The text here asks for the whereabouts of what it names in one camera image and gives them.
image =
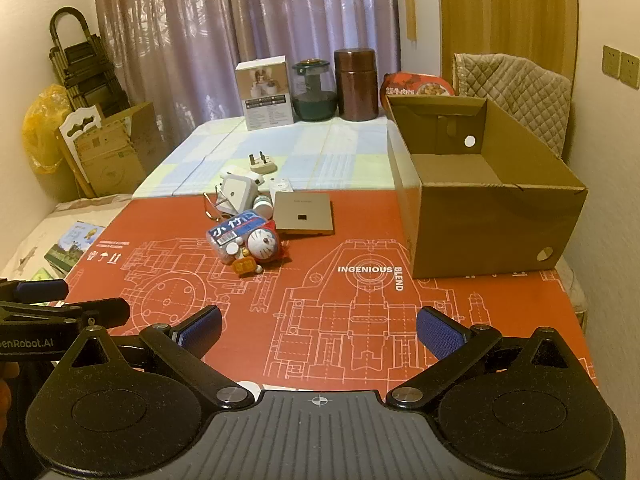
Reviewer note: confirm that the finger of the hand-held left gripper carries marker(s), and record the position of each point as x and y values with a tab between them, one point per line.
42	289
105	310

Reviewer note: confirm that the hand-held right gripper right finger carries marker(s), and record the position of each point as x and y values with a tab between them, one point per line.
440	332

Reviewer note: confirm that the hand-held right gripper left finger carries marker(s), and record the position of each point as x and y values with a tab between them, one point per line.
200	332

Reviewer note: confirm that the cardboard box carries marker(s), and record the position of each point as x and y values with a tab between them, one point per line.
500	230

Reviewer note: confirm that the white square charger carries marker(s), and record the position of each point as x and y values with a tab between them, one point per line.
237	192

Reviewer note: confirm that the white power adapter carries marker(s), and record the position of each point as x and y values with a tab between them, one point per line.
240	169

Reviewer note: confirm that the white remote control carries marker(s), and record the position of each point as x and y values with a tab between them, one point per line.
282	185

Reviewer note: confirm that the white plug adapter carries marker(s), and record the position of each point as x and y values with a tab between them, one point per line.
262	165

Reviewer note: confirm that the beige printed bedsheet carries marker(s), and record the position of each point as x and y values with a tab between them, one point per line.
30	235

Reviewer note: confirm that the red printed board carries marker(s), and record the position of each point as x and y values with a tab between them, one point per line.
350	310

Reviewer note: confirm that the blue candy container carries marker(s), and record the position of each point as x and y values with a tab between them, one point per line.
230	237

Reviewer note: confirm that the blue cat figure toy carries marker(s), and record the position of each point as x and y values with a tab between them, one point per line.
265	247

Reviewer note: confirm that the gold hair clip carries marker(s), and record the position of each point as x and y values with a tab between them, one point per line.
214	207

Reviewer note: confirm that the small green white bottle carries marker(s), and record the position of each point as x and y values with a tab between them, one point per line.
263	206

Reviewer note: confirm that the flattened cardboard boxes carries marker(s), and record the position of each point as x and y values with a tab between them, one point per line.
120	155

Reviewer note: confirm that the flat gold box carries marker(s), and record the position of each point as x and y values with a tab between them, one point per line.
302	212

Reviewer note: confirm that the yellow plastic bag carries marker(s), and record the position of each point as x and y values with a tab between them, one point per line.
42	125

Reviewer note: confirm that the white carved wooden board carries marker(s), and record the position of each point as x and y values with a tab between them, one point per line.
82	120

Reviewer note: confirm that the checkered cloth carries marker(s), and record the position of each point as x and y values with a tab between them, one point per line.
325	155

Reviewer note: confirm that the black folding step ladder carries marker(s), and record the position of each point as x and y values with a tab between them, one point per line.
80	65

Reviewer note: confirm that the red instant food bowl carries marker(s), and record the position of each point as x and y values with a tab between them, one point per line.
417	87

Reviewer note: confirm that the white product box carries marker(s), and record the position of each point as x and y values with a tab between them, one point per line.
265	92

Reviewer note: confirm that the beige quilted cover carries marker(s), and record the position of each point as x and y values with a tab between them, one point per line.
530	95

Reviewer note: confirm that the green glass jar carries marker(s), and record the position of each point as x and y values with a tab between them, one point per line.
315	102

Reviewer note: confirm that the brown metal canister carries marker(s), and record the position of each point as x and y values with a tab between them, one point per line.
356	85

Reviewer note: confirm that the purple curtain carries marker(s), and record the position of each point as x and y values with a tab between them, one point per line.
175	35

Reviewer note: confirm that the wooden door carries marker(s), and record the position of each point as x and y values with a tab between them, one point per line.
505	10

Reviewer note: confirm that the wooden wall strip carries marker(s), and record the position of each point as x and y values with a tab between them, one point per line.
410	15

